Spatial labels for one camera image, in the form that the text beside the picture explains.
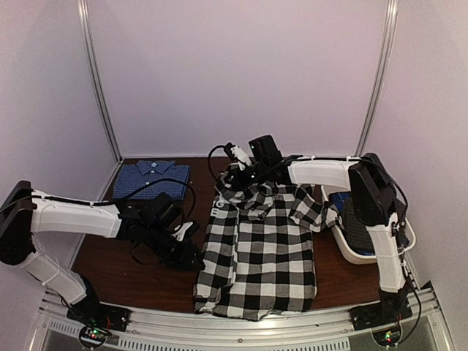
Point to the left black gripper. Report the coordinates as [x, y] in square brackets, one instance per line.
[183, 257]

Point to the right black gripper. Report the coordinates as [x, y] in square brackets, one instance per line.
[240, 182]

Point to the black white checked shirt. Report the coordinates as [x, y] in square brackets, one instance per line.
[258, 251]

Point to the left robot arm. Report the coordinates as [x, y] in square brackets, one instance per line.
[27, 211]

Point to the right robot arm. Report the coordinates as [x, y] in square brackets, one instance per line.
[374, 194]

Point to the folded blue shirt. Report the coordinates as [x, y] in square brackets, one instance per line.
[146, 179]

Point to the blue shirt in basket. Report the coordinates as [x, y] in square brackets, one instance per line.
[338, 199]

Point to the dark striped shirt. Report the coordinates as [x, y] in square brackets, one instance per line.
[355, 232]

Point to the left small circuit board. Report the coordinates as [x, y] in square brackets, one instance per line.
[91, 337]

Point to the small circuit board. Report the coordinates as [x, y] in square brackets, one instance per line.
[387, 337]
[91, 337]

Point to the white plastic basket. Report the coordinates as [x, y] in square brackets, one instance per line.
[338, 233]

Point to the right small circuit board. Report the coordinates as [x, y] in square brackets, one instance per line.
[387, 337]

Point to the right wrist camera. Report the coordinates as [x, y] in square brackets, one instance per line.
[237, 154]

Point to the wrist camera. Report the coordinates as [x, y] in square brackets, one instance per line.
[237, 154]
[185, 231]

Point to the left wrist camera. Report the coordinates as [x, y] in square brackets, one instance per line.
[185, 231]

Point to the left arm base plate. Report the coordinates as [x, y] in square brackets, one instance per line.
[102, 316]

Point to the front aluminium rail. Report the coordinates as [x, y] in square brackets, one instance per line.
[322, 329]

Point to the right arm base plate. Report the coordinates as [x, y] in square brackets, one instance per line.
[378, 314]

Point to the right aluminium frame post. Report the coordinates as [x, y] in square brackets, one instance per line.
[386, 47]

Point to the aluminium frame post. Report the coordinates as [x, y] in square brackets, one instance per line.
[96, 82]
[386, 47]

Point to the left aluminium frame post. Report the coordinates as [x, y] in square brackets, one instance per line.
[96, 82]

